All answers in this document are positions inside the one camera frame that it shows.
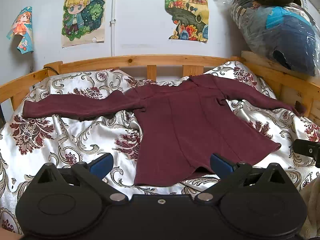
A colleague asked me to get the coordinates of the maroon long-sleeve garment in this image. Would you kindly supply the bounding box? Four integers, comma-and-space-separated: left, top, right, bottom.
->
23, 74, 294, 186

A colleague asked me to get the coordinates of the white floral satin bedspread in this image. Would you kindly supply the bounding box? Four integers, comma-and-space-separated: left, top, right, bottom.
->
1, 61, 319, 235

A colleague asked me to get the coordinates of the wooden plank on headboard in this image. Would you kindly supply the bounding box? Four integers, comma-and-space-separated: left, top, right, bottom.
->
241, 50, 320, 85

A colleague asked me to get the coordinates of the plastic-wrapped bedding bundle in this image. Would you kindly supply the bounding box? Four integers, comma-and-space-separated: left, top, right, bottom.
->
230, 0, 319, 76

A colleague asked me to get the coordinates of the blonde anime character poster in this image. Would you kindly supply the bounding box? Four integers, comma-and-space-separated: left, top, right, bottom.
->
61, 0, 106, 48

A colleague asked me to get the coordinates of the curled orange-haired girl poster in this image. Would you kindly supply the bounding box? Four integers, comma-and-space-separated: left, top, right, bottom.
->
7, 6, 34, 54

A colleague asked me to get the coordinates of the colourful landscape poster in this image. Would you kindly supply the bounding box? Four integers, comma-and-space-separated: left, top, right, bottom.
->
164, 0, 209, 42

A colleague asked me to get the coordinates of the wooden bed frame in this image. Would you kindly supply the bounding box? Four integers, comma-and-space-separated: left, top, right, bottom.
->
1, 55, 319, 124

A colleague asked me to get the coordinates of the black cable on bedpost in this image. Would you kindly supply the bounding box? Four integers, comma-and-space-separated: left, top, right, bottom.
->
43, 66, 61, 75

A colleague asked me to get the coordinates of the white wall conduit pipe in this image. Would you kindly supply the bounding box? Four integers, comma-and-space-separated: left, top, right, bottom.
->
110, 0, 117, 57

